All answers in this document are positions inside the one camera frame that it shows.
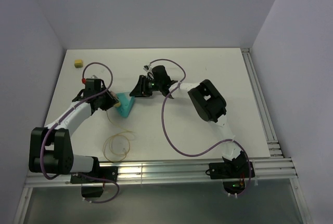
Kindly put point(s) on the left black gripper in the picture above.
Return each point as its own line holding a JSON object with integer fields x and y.
{"x": 112, "y": 100}

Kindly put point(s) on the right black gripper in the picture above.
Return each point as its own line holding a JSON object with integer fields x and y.
{"x": 140, "y": 90}

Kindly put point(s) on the teal triangular power strip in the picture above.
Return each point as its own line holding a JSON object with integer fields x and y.
{"x": 125, "y": 104}

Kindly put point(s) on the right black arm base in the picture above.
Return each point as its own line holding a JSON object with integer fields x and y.
{"x": 235, "y": 176}

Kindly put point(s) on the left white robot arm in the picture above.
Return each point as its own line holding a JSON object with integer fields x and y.
{"x": 51, "y": 151}

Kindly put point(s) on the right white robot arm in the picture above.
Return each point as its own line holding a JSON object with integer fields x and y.
{"x": 211, "y": 108}

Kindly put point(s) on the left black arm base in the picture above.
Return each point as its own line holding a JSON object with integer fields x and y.
{"x": 93, "y": 184}

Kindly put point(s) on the yellow cube block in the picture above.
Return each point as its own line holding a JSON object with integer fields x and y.
{"x": 78, "y": 63}

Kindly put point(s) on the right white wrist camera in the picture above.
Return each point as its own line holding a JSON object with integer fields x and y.
{"x": 148, "y": 69}

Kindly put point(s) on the aluminium rail frame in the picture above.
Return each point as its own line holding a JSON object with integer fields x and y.
{"x": 274, "y": 168}

